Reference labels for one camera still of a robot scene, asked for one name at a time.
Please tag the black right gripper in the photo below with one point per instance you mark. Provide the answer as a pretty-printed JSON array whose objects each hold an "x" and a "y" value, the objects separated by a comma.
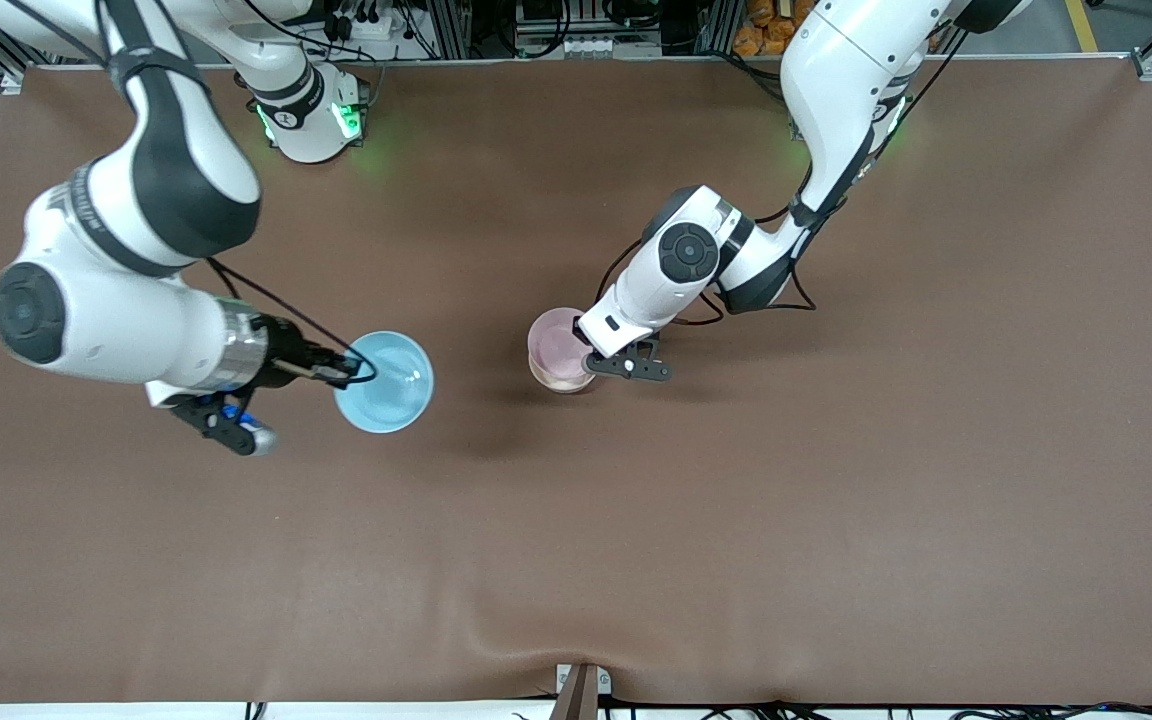
[{"x": 285, "y": 349}]

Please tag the pink bowl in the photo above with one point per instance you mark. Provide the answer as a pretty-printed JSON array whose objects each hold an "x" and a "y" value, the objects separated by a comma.
[{"x": 556, "y": 345}]

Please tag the blue bowl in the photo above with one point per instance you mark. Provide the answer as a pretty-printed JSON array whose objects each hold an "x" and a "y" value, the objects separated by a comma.
[{"x": 386, "y": 400}]

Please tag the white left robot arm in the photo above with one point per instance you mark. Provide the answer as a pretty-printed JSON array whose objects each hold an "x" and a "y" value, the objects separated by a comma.
[{"x": 836, "y": 70}]

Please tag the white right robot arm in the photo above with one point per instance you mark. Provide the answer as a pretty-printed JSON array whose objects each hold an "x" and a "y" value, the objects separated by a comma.
[{"x": 96, "y": 310}]

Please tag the white bowl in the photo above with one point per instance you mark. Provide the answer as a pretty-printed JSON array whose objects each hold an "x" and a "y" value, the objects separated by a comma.
[{"x": 561, "y": 388}]

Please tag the brown table mat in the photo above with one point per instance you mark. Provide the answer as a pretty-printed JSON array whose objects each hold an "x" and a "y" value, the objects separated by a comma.
[{"x": 576, "y": 550}]

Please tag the metal device with white connectors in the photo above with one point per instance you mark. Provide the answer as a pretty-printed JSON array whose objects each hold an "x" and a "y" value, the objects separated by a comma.
[{"x": 586, "y": 45}]

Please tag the metal clamp with brown bar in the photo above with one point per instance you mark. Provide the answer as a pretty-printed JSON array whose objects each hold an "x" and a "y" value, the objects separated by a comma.
[{"x": 581, "y": 690}]

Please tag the white power strip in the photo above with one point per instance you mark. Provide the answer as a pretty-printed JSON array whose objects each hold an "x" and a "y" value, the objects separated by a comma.
[{"x": 376, "y": 28}]

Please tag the orange packaged snacks pile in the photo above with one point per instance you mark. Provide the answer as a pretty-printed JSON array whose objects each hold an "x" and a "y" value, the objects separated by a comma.
[{"x": 766, "y": 30}]

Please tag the aluminium frame post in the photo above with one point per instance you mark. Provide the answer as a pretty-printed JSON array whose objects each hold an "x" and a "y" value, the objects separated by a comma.
[
  {"x": 451, "y": 30},
  {"x": 718, "y": 28}
]

